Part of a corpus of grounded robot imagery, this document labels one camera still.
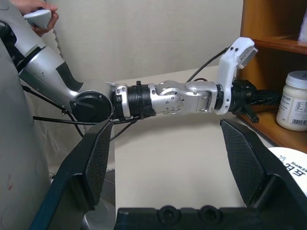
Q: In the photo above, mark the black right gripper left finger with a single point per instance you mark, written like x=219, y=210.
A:
x=72, y=179

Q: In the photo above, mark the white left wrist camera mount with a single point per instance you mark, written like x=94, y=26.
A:
x=226, y=64

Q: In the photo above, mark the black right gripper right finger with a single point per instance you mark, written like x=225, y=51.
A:
x=259, y=172

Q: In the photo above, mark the brown wooden cabinet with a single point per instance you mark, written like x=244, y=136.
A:
x=247, y=24

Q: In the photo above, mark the white handheld controller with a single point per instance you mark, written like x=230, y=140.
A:
x=39, y=18

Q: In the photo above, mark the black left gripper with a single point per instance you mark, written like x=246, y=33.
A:
x=242, y=92

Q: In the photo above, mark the silver robot torso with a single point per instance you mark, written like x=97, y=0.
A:
x=19, y=143

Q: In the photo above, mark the bare person hand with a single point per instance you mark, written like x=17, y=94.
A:
x=54, y=19

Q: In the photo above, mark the white jar with label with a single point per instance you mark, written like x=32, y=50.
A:
x=290, y=105

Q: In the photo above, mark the white round lid with text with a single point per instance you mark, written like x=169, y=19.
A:
x=287, y=167

